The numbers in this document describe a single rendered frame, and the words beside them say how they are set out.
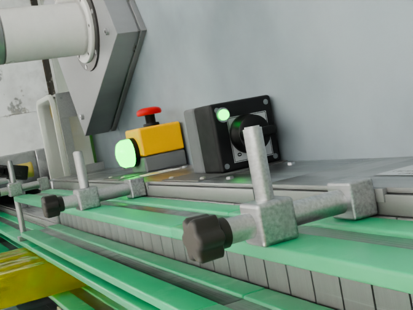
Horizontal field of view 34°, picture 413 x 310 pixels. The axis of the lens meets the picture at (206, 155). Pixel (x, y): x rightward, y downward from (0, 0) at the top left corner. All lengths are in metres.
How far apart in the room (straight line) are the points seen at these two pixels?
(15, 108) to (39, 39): 3.91
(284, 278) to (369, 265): 0.26
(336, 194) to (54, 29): 0.83
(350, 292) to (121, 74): 0.79
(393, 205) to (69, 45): 0.86
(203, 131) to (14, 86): 4.38
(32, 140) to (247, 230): 4.72
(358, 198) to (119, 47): 0.76
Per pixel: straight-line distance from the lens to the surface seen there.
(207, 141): 0.77
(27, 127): 5.10
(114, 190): 0.85
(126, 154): 1.02
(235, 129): 0.75
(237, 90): 0.86
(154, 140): 1.02
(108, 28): 1.14
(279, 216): 0.41
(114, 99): 1.28
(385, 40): 0.62
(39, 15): 1.20
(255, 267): 0.63
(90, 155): 1.51
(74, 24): 1.21
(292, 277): 0.57
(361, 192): 0.44
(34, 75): 5.15
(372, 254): 0.35
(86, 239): 1.12
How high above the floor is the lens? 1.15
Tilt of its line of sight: 24 degrees down
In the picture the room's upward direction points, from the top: 102 degrees counter-clockwise
